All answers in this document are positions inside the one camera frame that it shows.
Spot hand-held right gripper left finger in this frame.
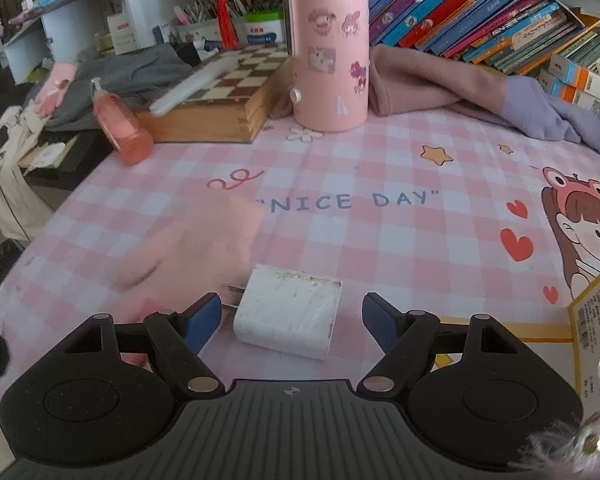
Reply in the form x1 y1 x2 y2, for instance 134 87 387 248
62 293 225 394

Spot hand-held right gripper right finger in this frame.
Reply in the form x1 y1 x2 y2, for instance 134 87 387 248
357 293 524 394

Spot pink fluffy glove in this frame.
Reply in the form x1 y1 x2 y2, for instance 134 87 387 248
107 195 266 366

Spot white charger plug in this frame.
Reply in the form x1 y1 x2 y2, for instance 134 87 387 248
222 265 343 361

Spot yellow cardboard box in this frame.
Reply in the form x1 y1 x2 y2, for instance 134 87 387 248
567 260 600 411

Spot pink checkered tablecloth desktop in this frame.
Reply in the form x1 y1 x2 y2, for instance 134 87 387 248
0 110 600 411

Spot black bag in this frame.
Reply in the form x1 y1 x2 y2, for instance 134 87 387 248
0 239 26 288

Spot cream canvas tote bag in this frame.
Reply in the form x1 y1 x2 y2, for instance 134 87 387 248
0 105 66 241

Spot black side table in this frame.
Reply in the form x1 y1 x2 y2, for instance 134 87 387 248
25 130 116 191

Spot wooden chessboard box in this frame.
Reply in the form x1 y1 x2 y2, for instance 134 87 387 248
135 42 293 145

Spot paper sheets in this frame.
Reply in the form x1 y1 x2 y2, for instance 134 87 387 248
17 135 78 171

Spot orange pink bottle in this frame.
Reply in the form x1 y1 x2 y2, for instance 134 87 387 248
91 77 155 165

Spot white plastic tube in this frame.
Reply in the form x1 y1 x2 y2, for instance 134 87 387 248
149 55 238 116

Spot pink and purple garment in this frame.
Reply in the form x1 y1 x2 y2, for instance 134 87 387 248
267 44 600 158

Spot translucent fuzzy object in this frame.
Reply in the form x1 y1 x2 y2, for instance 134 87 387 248
517 340 600 480

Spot grey clothing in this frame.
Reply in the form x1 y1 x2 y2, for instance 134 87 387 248
40 42 196 131

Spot pink cylinder container with stickers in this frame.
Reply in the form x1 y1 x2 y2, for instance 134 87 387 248
282 0 370 133

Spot pink knit gloves pair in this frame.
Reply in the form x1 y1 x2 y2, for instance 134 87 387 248
32 62 77 116

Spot pen holder with pens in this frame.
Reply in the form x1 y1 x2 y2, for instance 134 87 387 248
172 0 286 47

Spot white jar green lid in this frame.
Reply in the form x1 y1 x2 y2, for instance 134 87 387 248
243 10 286 47

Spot white box red label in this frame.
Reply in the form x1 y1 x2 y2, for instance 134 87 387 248
107 10 143 55

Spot red tassel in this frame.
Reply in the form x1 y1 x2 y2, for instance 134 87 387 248
210 0 238 47

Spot row of colourful books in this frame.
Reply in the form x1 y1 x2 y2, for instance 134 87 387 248
367 0 600 78

